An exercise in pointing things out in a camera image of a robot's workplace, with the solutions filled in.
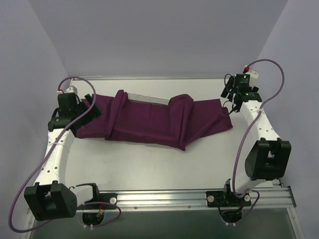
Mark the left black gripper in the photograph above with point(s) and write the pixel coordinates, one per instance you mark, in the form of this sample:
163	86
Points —
87	109

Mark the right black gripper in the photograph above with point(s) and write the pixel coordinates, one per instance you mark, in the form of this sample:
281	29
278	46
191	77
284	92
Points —
230	90

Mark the purple cloth wrap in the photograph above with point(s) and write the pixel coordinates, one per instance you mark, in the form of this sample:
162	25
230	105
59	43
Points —
176	125

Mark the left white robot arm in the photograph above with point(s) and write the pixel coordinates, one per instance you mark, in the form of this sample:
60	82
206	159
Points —
49	198

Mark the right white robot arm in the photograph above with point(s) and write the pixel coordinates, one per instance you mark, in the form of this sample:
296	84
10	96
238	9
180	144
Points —
269	155

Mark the metal mesh tray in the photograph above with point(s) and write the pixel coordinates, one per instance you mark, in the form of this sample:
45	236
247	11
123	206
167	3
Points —
148	100

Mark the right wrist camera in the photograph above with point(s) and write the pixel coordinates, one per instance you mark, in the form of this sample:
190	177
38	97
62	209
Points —
248	79

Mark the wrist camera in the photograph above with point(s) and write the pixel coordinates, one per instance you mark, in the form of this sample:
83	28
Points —
248	79
71	89

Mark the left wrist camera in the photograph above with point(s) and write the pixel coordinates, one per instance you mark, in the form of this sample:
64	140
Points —
71	89

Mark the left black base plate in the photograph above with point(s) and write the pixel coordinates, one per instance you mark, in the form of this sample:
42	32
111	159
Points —
101	201

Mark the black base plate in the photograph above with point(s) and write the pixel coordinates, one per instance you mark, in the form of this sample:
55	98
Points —
101	201
223	199

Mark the right side aluminium rail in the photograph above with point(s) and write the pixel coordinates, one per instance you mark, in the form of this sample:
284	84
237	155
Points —
276	182

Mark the aluminium rail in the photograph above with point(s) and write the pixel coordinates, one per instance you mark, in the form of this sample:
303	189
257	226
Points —
276	182
182	200

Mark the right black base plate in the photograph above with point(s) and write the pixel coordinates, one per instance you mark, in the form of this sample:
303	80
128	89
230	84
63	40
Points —
223	199

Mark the front aluminium rail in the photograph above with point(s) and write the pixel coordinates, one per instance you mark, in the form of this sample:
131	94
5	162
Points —
182	200

